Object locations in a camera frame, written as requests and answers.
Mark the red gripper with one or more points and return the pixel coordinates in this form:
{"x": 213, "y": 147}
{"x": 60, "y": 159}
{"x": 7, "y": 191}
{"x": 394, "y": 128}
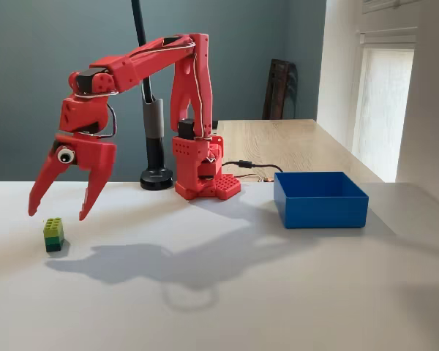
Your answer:
{"x": 93, "y": 153}

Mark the green toy bricks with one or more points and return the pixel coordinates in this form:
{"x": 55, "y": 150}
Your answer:
{"x": 54, "y": 234}

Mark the red robot arm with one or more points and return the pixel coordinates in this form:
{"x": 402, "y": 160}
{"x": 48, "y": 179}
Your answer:
{"x": 181, "y": 84}

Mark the blue plastic box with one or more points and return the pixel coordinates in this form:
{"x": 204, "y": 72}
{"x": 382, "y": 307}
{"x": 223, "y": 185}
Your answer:
{"x": 322, "y": 214}

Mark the dark wooden leaning object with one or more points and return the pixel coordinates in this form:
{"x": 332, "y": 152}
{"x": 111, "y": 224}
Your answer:
{"x": 278, "y": 91}

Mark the window with white blind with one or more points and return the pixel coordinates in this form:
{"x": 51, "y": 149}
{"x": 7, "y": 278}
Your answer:
{"x": 384, "y": 109}

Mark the black camera stand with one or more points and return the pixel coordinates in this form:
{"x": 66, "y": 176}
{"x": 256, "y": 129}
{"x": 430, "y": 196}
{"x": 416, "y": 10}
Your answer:
{"x": 155, "y": 146}

